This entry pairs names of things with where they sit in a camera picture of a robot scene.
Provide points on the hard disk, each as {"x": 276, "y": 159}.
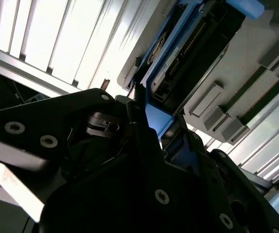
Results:
{"x": 190, "y": 55}

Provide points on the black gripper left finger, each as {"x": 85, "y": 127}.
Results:
{"x": 32, "y": 116}

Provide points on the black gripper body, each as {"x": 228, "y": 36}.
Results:
{"x": 105, "y": 206}

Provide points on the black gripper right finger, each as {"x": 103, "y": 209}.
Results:
{"x": 224, "y": 208}

